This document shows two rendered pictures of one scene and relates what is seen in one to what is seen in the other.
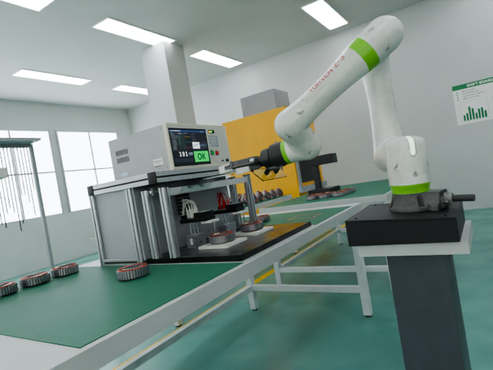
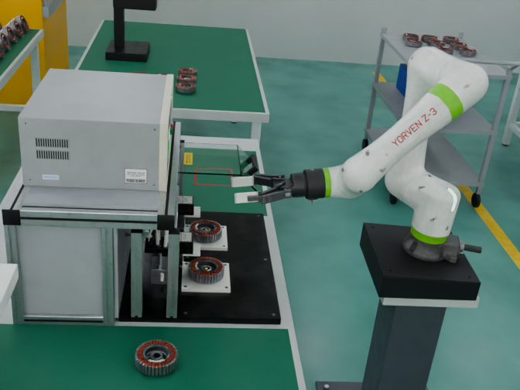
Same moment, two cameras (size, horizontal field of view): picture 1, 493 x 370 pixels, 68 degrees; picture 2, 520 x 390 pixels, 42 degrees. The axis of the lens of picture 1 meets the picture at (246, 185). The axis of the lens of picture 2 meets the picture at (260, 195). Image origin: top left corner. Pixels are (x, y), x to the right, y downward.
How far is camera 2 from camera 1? 1.51 m
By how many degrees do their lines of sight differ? 46
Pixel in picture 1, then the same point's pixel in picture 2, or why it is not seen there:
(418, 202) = (438, 251)
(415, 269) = (419, 309)
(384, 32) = (477, 94)
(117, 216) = (69, 258)
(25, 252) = not seen: outside the picture
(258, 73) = not seen: outside the picture
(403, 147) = (447, 204)
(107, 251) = (30, 302)
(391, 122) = (422, 152)
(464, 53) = not seen: outside the picture
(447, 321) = (429, 348)
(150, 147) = (123, 151)
